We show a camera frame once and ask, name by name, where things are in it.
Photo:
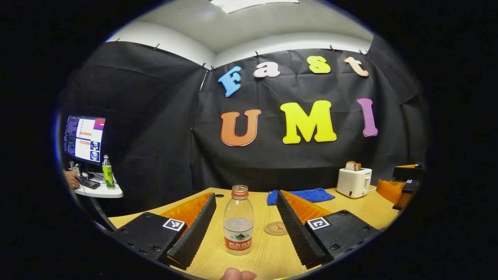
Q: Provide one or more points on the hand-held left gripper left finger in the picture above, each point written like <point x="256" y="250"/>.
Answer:
<point x="196" y="233"/>

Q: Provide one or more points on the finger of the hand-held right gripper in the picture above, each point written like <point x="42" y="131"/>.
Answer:
<point x="406" y="173"/>
<point x="389" y="189"/>

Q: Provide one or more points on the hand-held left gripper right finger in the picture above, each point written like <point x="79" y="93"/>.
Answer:
<point x="295" y="233"/>

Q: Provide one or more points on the round wooden coaster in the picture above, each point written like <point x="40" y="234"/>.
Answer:
<point x="273" y="228"/>

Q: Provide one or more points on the clear plastic water bottle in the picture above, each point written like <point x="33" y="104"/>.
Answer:
<point x="238" y="217"/>

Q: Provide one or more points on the green drink bottle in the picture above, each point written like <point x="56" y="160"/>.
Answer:
<point x="108" y="175"/>

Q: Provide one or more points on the white toaster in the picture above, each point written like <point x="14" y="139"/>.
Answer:
<point x="353" y="182"/>

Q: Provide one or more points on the brown bread slice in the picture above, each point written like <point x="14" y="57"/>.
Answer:
<point x="358" y="167"/>

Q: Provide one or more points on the blue towel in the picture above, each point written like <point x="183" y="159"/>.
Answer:
<point x="311" y="195"/>

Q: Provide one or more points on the pale bread slice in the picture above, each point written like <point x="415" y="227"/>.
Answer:
<point x="350" y="166"/>

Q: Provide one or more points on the small white side table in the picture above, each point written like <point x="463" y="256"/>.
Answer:
<point x="105" y="191"/>

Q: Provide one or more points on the black keyboard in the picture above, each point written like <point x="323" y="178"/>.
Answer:
<point x="89" y="183"/>

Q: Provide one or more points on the computer monitor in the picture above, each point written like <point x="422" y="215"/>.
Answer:
<point x="85" y="138"/>

